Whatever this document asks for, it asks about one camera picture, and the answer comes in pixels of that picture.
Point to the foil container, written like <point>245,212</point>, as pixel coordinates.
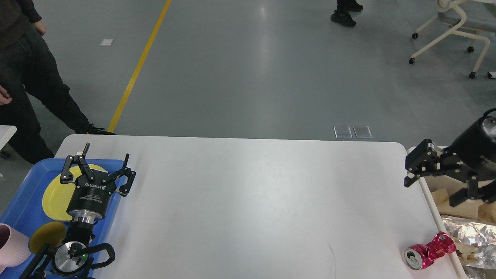
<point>469,231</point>

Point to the beige plastic bin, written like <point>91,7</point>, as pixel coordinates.
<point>431,184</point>

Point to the white office chair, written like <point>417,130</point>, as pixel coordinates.
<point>470,19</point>

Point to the brown paper ball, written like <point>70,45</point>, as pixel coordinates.
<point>466,253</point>

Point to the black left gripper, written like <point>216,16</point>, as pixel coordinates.
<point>93,195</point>

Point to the crushed red can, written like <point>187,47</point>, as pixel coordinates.
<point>420,256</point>

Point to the dark green mug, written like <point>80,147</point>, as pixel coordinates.
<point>52,233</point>

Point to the pink mug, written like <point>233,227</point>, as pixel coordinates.
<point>14,247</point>

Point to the floor outlet cover plates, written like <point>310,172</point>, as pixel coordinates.
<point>349,132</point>

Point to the yellow round plate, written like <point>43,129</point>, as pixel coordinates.
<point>58,194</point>

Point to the person in black shoes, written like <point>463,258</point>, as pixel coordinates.
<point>341,14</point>

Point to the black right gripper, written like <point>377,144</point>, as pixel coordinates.
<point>470,158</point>

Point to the blue plastic tray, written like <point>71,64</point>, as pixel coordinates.
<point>25,213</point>

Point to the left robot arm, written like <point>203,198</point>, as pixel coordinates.
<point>73,256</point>

